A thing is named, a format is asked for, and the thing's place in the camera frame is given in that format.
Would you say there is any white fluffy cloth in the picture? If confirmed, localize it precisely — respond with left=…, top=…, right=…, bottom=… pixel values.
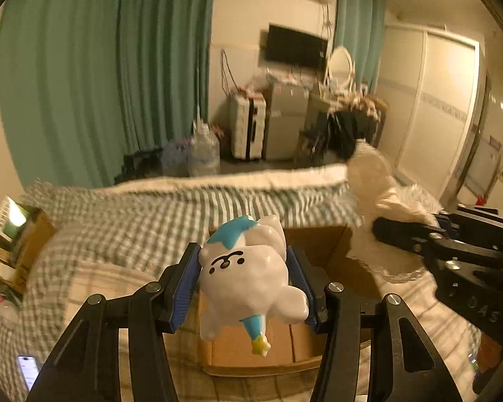
left=347, top=141, right=442, bottom=284

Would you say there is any white bear figurine blue hat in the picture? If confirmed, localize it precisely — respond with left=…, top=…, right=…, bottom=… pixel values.
left=199, top=215, right=309, bottom=357

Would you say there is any brown cardboard box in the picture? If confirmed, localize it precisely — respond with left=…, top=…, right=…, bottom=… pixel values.
left=198, top=226, right=380, bottom=378

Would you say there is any smartphone with lit screen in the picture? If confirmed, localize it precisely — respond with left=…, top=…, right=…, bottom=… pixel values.
left=17, top=356, right=40, bottom=391

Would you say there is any beige plaid blanket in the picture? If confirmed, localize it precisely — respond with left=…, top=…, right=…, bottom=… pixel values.
left=62, top=259, right=481, bottom=402

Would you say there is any black jacket on chair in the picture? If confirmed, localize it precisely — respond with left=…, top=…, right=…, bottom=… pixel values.
left=327, top=110, right=381, bottom=162

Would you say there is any green checked blanket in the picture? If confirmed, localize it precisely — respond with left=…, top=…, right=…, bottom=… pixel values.
left=0, top=183, right=362, bottom=401

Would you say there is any side cardboard box with items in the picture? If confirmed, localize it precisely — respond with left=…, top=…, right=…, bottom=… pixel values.
left=0, top=196, right=56, bottom=295

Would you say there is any white sliding wardrobe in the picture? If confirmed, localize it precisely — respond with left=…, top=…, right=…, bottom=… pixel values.
left=376, top=24, right=484, bottom=198

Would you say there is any white oval vanity mirror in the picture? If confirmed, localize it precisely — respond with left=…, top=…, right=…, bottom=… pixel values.
left=323, top=46, right=355, bottom=93

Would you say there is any silver mini fridge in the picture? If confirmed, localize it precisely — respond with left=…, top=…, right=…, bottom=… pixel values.
left=263, top=82, right=309, bottom=161

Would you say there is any large clear water bottle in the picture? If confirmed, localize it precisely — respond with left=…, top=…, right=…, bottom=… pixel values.
left=188, top=119, right=221, bottom=177

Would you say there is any white suitcase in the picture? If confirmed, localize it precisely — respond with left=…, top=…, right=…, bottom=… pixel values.
left=230, top=92, right=266, bottom=161

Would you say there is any narrow green curtain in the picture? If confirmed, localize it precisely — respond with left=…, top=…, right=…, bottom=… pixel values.
left=333, top=0, right=386, bottom=91

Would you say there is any large green curtain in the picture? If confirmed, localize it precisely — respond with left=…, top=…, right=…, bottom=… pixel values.
left=0, top=0, right=212, bottom=188

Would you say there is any black wall television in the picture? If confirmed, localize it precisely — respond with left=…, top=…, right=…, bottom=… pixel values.
left=264, top=24, right=328, bottom=71

